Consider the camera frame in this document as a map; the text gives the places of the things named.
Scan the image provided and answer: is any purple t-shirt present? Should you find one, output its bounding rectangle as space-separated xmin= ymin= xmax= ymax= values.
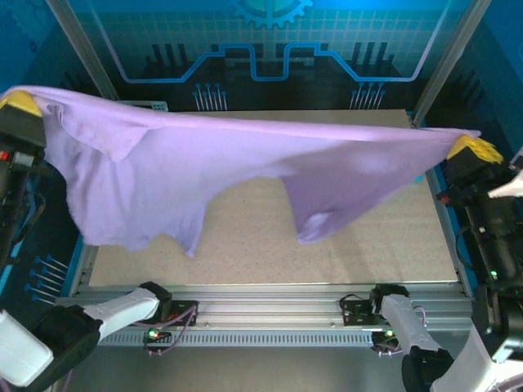
xmin=0 ymin=85 xmax=483 ymax=258

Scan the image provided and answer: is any light blue plastic basket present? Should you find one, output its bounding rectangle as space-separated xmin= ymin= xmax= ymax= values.
xmin=116 ymin=100 xmax=168 ymax=112

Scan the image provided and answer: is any small LED circuit board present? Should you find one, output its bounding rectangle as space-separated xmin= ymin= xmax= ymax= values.
xmin=370 ymin=328 xmax=405 ymax=348
xmin=142 ymin=324 xmax=172 ymax=344

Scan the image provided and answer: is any aluminium frame post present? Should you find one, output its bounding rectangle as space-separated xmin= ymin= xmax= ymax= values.
xmin=412 ymin=0 xmax=494 ymax=131
xmin=44 ymin=0 xmax=118 ymax=99

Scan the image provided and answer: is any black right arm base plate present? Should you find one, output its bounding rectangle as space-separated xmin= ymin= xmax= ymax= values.
xmin=341 ymin=293 xmax=389 ymax=327

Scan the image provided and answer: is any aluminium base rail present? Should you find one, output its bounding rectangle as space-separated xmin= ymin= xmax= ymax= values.
xmin=55 ymin=281 xmax=471 ymax=332

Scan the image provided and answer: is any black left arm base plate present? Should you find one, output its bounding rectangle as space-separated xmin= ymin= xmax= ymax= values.
xmin=165 ymin=300 xmax=199 ymax=326

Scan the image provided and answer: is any grey slotted cable duct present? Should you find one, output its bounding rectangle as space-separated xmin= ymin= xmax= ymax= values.
xmin=97 ymin=329 xmax=375 ymax=348

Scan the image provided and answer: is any grey metal tray frame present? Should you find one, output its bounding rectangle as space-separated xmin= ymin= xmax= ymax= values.
xmin=48 ymin=318 xmax=491 ymax=392

